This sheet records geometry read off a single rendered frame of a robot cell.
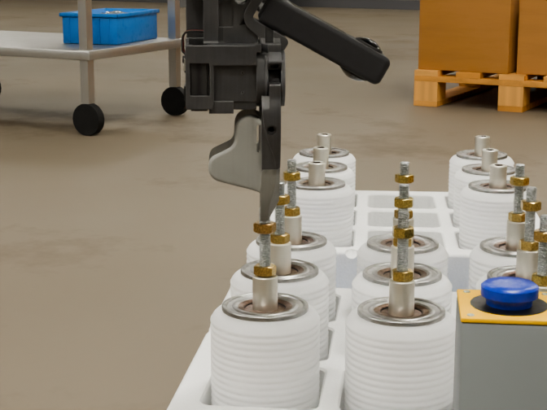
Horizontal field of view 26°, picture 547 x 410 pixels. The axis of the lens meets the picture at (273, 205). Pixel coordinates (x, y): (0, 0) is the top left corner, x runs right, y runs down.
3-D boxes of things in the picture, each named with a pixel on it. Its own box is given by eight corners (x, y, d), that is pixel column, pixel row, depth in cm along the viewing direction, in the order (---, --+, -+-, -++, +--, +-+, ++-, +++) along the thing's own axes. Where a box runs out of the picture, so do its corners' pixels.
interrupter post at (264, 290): (256, 316, 102) (256, 280, 101) (247, 309, 104) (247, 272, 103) (282, 314, 103) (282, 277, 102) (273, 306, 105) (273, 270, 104)
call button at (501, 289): (534, 303, 85) (536, 276, 85) (540, 320, 81) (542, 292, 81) (478, 301, 85) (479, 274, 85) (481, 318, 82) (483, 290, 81)
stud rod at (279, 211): (272, 257, 115) (272, 181, 113) (281, 256, 115) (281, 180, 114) (277, 259, 114) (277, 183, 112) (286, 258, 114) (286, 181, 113)
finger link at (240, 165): (208, 220, 101) (207, 112, 99) (278, 220, 101) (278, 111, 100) (208, 227, 98) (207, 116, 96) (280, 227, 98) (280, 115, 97)
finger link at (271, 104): (257, 163, 101) (257, 61, 99) (278, 163, 101) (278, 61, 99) (259, 172, 96) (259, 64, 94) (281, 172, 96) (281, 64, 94)
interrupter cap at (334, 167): (347, 165, 171) (347, 160, 171) (347, 176, 164) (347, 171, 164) (295, 164, 172) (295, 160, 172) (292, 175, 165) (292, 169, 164)
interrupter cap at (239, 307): (237, 329, 99) (237, 320, 99) (211, 303, 106) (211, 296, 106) (321, 320, 101) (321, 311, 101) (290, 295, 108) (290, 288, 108)
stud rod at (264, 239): (269, 290, 104) (269, 206, 102) (271, 293, 103) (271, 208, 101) (259, 290, 103) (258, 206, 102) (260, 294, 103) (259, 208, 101)
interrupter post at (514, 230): (501, 249, 125) (502, 218, 124) (522, 247, 125) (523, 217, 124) (509, 255, 122) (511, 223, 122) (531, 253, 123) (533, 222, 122)
